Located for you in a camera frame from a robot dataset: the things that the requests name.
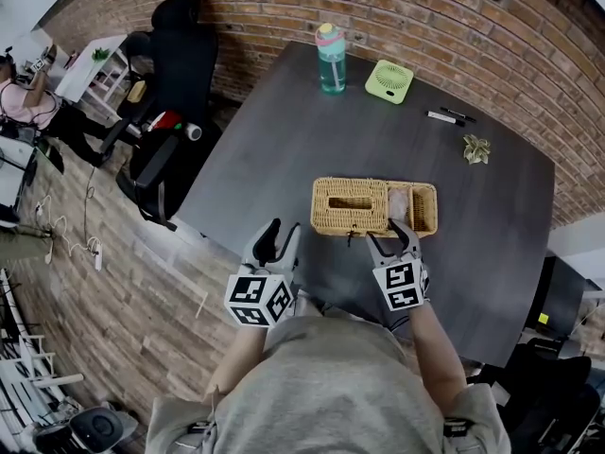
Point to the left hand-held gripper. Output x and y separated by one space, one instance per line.
257 298

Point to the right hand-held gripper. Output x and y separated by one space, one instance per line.
402 284

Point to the woven wicker box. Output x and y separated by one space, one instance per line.
347 189

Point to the person's left forearm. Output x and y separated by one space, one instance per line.
236 364

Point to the person's right forearm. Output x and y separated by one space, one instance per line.
437 362

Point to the teal water bottle pink lid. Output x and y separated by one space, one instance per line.
332 66

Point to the yellow box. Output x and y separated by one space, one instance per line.
137 91

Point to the clear plastic bag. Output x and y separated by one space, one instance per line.
398 204

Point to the small artificial succulent plant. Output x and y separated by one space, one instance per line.
476 149

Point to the white marker pen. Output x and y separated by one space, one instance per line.
444 118

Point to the black marker pen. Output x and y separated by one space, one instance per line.
458 114

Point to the person's grey shirt torso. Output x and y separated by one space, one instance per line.
326 390

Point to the small green desk fan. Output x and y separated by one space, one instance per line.
389 81

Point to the yellow sticky note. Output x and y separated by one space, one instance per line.
543 318

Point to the red and green object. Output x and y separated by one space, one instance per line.
165 121

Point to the black cabinet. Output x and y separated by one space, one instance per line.
560 296

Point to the white power strip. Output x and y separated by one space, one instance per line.
98 256

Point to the black office chair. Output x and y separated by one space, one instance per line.
182 59

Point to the white side desk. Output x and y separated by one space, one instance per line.
90 76

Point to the black round device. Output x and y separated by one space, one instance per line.
97 428

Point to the small green potted plant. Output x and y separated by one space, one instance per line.
100 55

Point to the white metal rack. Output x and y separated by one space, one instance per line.
28 362

